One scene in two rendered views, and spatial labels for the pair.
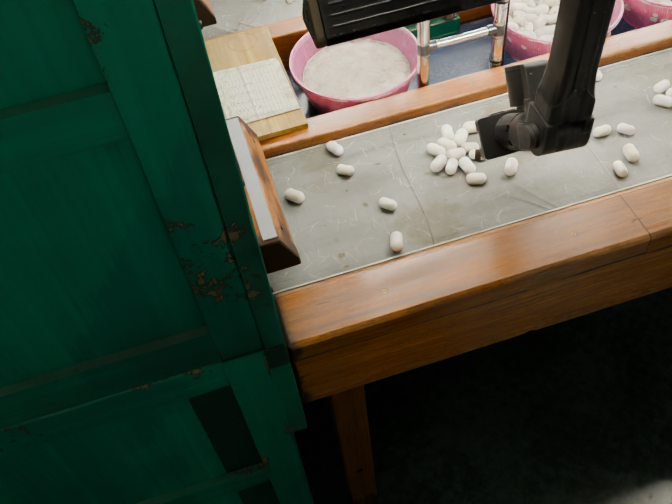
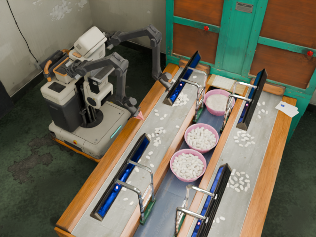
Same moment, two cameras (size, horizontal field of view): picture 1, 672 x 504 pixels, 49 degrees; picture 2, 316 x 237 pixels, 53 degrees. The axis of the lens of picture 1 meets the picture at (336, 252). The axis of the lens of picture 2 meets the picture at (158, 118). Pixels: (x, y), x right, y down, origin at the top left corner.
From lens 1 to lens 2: 2.96 m
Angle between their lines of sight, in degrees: 70
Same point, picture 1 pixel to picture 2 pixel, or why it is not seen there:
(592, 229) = (150, 96)
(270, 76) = (224, 86)
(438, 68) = (211, 122)
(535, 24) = (201, 133)
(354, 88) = (213, 98)
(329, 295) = (172, 68)
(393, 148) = (192, 93)
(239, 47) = (239, 87)
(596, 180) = (158, 107)
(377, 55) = (219, 108)
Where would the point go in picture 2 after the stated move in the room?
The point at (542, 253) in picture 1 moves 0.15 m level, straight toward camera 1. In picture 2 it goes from (153, 89) to (145, 79)
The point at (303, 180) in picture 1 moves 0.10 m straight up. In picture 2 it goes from (197, 80) to (198, 72)
